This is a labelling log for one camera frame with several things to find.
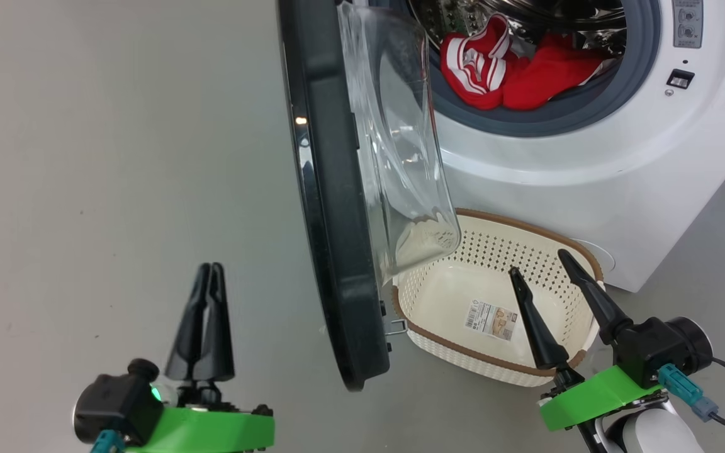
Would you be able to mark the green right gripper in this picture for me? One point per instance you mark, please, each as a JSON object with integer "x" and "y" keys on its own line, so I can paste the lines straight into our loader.
{"x": 595, "y": 399}

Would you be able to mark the teal camera connector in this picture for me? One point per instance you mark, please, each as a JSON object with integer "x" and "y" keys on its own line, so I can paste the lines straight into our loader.
{"x": 107, "y": 443}
{"x": 683, "y": 389}

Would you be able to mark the round white filter cover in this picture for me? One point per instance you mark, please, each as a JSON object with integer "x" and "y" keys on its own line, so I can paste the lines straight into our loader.
{"x": 601, "y": 255}

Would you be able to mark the white front-load washing machine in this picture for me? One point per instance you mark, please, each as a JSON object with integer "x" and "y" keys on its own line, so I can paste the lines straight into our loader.
{"x": 620, "y": 189}

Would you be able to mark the red and white garment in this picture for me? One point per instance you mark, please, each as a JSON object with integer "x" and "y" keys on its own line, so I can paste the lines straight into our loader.
{"x": 539, "y": 75}

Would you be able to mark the grey warning sticker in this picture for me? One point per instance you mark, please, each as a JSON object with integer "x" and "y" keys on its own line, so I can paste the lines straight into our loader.
{"x": 688, "y": 22}

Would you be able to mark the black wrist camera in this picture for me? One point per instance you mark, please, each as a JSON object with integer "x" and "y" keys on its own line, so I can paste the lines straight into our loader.
{"x": 114, "y": 406}
{"x": 652, "y": 349}

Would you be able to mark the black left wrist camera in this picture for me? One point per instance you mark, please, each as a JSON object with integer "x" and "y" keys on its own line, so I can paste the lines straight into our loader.
{"x": 114, "y": 406}

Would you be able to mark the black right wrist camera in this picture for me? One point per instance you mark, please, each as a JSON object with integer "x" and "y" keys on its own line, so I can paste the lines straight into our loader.
{"x": 652, "y": 349}

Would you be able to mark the teal right camera connector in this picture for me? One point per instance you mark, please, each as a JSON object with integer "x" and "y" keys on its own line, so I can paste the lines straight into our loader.
{"x": 683, "y": 389}

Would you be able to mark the steel washer drum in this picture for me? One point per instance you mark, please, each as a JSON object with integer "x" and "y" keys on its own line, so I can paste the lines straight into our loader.
{"x": 450, "y": 14}

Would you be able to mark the teal left camera connector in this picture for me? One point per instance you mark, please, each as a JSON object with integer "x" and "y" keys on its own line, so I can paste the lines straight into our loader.
{"x": 107, "y": 443}

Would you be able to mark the cream basket with brown rim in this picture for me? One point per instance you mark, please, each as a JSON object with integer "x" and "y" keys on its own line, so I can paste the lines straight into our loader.
{"x": 450, "y": 302}

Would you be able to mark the white printed product label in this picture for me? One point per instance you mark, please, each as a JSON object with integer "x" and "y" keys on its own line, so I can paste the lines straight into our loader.
{"x": 491, "y": 319}

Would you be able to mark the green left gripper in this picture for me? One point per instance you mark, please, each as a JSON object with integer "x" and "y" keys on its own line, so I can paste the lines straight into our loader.
{"x": 211, "y": 431}

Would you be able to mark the black round glass washer door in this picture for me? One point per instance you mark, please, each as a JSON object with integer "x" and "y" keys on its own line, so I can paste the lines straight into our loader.
{"x": 337, "y": 220}

